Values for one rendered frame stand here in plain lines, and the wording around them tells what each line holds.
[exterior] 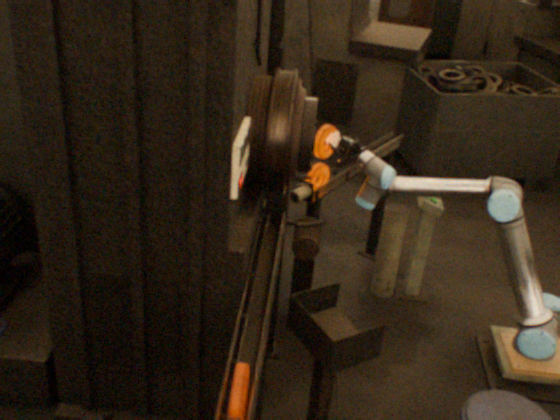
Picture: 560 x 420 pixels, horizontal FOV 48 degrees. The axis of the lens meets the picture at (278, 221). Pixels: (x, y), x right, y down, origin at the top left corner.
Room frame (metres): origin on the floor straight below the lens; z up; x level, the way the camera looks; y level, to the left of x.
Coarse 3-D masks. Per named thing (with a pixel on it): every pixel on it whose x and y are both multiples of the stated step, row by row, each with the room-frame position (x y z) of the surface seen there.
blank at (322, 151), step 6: (324, 126) 2.69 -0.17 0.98; (330, 126) 2.69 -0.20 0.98; (318, 132) 2.66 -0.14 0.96; (324, 132) 2.65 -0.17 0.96; (330, 132) 2.69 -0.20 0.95; (318, 138) 2.64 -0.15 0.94; (324, 138) 2.65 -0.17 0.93; (318, 144) 2.62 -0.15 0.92; (324, 144) 2.65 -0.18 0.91; (318, 150) 2.62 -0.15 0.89; (324, 150) 2.66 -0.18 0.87; (330, 150) 2.70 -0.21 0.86; (318, 156) 2.65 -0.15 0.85; (324, 156) 2.66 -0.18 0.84
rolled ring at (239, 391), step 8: (240, 368) 1.34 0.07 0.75; (248, 368) 1.36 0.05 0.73; (240, 376) 1.30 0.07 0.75; (248, 376) 1.39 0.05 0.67; (232, 384) 1.28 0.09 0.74; (240, 384) 1.28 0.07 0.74; (232, 392) 1.26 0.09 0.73; (240, 392) 1.26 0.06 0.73; (232, 400) 1.25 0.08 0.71; (240, 400) 1.25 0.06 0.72; (232, 408) 1.24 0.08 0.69; (240, 408) 1.24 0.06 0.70; (240, 416) 1.24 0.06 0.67
